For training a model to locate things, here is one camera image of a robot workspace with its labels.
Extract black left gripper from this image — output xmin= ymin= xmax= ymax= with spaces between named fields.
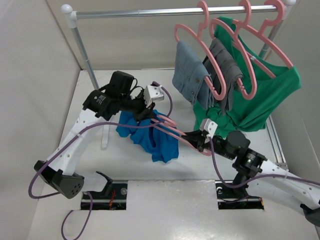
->
xmin=119 ymin=90 xmax=156 ymax=123

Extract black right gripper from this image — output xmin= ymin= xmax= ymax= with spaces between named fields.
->
xmin=181 ymin=128 xmax=235 ymax=160

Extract pink plastic hanger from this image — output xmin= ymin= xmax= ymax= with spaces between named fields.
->
xmin=151 ymin=114 xmax=212 ymax=156

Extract blue t shirt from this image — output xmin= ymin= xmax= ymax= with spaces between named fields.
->
xmin=116 ymin=126 xmax=179 ymax=163

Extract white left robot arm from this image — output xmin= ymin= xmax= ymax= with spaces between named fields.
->
xmin=34 ymin=71 xmax=163 ymax=199

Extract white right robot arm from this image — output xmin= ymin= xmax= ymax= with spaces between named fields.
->
xmin=182 ymin=130 xmax=320 ymax=226

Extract green t shirt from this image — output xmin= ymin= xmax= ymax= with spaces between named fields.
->
xmin=193 ymin=26 xmax=302 ymax=138

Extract pink hanger holding jeans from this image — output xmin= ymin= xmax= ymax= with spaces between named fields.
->
xmin=174 ymin=0 xmax=227 ymax=101

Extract pink hanger holding trousers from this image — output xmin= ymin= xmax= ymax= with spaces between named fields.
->
xmin=208 ymin=0 xmax=258 ymax=100

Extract pink hanger holding green shirt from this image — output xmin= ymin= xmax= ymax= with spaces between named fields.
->
xmin=231 ymin=0 xmax=293 ymax=80

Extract light blue denim jeans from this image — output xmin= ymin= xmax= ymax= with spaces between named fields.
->
xmin=172 ymin=40 xmax=214 ymax=110

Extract grey folded trousers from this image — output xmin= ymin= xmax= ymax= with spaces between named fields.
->
xmin=205 ymin=38 xmax=243 ymax=114

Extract white metal clothes rack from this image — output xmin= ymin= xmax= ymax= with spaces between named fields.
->
xmin=60 ymin=0 xmax=297 ymax=151

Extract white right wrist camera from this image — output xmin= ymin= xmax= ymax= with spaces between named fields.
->
xmin=199 ymin=118 xmax=218 ymax=138

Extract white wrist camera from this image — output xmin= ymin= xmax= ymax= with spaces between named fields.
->
xmin=199 ymin=118 xmax=218 ymax=138
xmin=143 ymin=85 xmax=165 ymax=107

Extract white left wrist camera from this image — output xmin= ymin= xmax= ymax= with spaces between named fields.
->
xmin=143 ymin=85 xmax=165 ymax=107

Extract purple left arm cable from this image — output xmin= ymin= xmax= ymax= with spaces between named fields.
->
xmin=27 ymin=81 xmax=175 ymax=240

